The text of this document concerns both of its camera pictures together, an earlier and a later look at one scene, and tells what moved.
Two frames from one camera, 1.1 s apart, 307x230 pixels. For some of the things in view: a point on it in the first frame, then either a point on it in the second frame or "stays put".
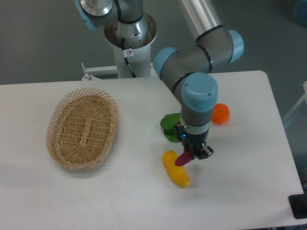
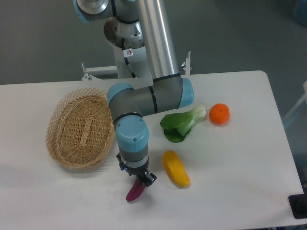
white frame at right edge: (303, 98) stays put
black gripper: (192, 142) -> (147, 179)
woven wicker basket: (81, 126) stays put
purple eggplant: (183, 158) -> (136, 190)
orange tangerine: (220, 113) stays put
